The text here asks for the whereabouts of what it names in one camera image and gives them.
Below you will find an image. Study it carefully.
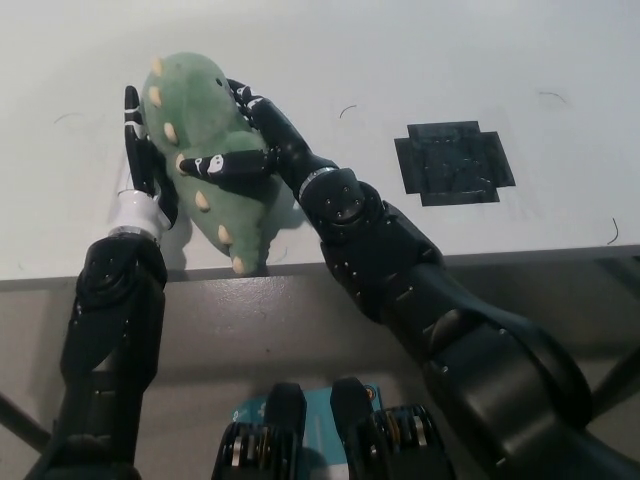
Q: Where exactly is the robot right black hand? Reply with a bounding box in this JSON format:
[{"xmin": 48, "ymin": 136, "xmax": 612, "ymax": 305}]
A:
[{"xmin": 178, "ymin": 76, "xmax": 337, "ymax": 201}]

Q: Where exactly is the black tape cross patch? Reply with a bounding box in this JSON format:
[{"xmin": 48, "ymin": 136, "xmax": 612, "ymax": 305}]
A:
[{"xmin": 393, "ymin": 119, "xmax": 516, "ymax": 207}]

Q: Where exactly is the green plush dinosaur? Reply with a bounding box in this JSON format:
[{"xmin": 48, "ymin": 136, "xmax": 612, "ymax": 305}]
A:
[{"xmin": 141, "ymin": 51, "xmax": 281, "ymax": 276}]

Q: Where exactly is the black table leg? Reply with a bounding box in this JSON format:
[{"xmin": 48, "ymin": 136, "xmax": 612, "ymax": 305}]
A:
[
  {"xmin": 589, "ymin": 344, "xmax": 640, "ymax": 416},
  {"xmin": 0, "ymin": 392, "xmax": 56, "ymax": 451}
]

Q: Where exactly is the robot left white black hand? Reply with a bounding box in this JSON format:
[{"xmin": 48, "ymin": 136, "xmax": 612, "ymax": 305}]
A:
[{"xmin": 107, "ymin": 85, "xmax": 179, "ymax": 236}]

